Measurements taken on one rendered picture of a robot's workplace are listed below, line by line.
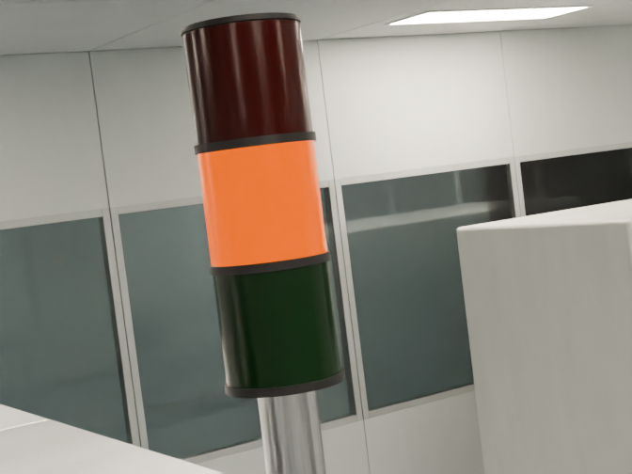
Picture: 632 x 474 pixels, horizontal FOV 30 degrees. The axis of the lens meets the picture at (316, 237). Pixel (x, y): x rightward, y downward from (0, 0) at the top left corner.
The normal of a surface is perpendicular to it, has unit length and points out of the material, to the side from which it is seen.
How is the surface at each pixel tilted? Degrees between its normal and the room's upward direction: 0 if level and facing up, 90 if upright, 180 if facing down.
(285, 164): 90
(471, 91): 90
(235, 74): 90
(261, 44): 90
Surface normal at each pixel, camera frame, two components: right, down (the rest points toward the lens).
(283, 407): -0.07, 0.06
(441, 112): 0.54, -0.02
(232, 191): -0.43, 0.10
